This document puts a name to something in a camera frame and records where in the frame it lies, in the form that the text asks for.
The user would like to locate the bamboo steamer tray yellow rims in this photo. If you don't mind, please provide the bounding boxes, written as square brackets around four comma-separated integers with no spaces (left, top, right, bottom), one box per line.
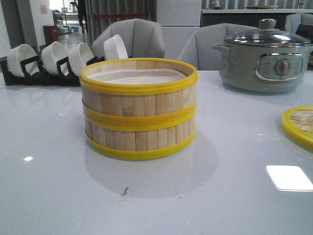
[80,58,198,131]
[85,116,196,160]

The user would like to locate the yellow woven bamboo steamer lid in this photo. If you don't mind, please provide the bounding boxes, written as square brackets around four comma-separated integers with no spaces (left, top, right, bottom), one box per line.
[281,104,313,152]

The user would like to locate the white steamer liner cloth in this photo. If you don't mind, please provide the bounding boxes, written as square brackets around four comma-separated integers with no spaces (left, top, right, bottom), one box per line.
[88,68,186,85]

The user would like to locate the grey upholstered chair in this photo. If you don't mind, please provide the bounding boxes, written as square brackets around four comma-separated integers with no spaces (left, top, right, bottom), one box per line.
[284,13,313,34]
[91,19,165,58]
[176,23,254,71]

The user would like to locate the white ceramic bowl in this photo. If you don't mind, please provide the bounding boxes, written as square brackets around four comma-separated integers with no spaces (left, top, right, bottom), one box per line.
[42,42,68,75]
[68,43,96,77]
[7,44,37,77]
[103,34,128,60]

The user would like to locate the white refrigerator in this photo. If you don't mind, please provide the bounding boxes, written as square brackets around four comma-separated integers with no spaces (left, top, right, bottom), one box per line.
[156,0,201,59]

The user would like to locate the green electric cooking pot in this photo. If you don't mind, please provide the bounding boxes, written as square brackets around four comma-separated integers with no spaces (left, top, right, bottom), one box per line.
[213,40,313,93]

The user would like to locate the black bowl rack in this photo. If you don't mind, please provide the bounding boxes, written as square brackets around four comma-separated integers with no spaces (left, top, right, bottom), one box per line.
[0,55,106,87]

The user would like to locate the red fire extinguisher box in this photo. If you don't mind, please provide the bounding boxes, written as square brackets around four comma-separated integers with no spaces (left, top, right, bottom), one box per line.
[43,25,59,46]

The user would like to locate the glass pot lid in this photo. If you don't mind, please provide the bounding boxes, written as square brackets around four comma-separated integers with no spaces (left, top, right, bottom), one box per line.
[224,18,311,47]

